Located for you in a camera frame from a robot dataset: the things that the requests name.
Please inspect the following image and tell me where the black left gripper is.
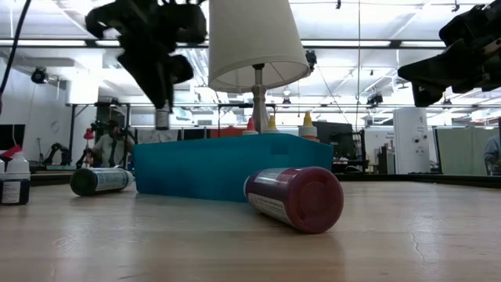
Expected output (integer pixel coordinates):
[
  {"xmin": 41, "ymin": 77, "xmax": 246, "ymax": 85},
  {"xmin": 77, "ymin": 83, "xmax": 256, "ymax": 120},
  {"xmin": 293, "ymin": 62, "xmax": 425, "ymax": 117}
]
[{"xmin": 85, "ymin": 0, "xmax": 208, "ymax": 109}]

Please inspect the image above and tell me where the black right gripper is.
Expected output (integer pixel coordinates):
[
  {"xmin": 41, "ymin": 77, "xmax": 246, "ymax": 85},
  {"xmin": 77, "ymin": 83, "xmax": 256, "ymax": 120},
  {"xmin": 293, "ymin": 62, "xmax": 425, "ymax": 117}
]
[{"xmin": 398, "ymin": 0, "xmax": 501, "ymax": 107}]

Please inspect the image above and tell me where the red-orange food coloring bottle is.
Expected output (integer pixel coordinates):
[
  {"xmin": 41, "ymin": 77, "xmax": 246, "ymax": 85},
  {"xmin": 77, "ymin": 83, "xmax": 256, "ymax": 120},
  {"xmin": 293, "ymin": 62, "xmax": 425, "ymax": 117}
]
[{"xmin": 242, "ymin": 117, "xmax": 259, "ymax": 137}]

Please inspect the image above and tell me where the green food coloring bottle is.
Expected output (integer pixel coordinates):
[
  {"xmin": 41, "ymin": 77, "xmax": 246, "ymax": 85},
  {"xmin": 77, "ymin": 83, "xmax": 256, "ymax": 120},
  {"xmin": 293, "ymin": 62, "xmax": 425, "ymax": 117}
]
[{"xmin": 69, "ymin": 167, "xmax": 135, "ymax": 197}]

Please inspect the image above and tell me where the yellow food coloring bottle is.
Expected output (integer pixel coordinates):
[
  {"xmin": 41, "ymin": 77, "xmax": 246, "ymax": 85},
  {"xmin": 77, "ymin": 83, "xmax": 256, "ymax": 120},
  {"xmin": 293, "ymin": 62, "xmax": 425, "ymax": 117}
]
[{"xmin": 298, "ymin": 111, "xmax": 320, "ymax": 143}]

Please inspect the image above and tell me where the dark red food coloring bottle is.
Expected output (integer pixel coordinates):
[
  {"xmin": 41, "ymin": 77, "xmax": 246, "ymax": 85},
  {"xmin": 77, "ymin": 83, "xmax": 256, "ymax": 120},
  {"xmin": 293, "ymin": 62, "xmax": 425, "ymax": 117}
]
[{"xmin": 243, "ymin": 166, "xmax": 345, "ymax": 235}]

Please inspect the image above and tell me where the green partition panel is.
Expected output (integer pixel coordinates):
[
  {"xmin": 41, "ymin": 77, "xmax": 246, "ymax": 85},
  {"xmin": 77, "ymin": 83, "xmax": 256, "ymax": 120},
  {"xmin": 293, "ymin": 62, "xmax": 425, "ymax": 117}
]
[{"xmin": 434, "ymin": 125, "xmax": 501, "ymax": 175}]

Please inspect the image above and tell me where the person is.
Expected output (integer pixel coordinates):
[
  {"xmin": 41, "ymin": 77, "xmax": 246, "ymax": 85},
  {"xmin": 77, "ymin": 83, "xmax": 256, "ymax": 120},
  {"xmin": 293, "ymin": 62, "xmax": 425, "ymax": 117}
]
[
  {"xmin": 92, "ymin": 119, "xmax": 136, "ymax": 169},
  {"xmin": 483, "ymin": 135, "xmax": 501, "ymax": 176}
]

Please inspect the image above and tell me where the silver lamp with white shade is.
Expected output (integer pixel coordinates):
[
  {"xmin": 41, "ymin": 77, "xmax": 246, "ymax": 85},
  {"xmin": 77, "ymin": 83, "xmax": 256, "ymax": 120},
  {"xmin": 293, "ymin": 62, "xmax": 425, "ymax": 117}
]
[{"xmin": 207, "ymin": 0, "xmax": 312, "ymax": 133}]

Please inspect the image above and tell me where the black desk monitor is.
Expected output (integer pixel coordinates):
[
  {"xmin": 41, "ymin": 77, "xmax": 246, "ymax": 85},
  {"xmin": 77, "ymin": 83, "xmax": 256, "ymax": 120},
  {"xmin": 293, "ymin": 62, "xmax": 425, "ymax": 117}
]
[{"xmin": 316, "ymin": 121, "xmax": 355, "ymax": 144}]

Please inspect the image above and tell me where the teal plastic bin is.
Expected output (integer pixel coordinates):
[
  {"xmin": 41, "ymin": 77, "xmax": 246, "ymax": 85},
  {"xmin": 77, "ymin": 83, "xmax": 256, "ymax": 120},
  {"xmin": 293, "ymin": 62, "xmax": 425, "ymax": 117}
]
[{"xmin": 132, "ymin": 132, "xmax": 335, "ymax": 204}]

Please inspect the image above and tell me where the black aluminium table frame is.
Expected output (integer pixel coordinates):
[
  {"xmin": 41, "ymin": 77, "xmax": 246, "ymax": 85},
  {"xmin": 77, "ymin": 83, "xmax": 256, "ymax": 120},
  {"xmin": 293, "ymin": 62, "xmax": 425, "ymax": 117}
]
[{"xmin": 29, "ymin": 172, "xmax": 501, "ymax": 190}]

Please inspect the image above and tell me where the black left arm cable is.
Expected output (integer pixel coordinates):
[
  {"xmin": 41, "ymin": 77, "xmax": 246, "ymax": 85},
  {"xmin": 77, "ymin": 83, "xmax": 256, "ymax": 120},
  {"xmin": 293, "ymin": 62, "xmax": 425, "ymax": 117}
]
[{"xmin": 0, "ymin": 0, "xmax": 33, "ymax": 117}]

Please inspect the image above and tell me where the black wall monitor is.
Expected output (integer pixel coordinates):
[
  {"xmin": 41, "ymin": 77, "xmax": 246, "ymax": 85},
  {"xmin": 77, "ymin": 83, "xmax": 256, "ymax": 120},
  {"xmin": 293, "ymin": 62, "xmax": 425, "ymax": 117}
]
[{"xmin": 0, "ymin": 124, "xmax": 27, "ymax": 152}]

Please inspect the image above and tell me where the red clamp handle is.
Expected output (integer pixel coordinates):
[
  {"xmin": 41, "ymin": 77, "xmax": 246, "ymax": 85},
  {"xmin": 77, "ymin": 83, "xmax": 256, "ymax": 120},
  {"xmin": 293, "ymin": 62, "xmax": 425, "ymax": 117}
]
[{"xmin": 0, "ymin": 144, "xmax": 23, "ymax": 161}]

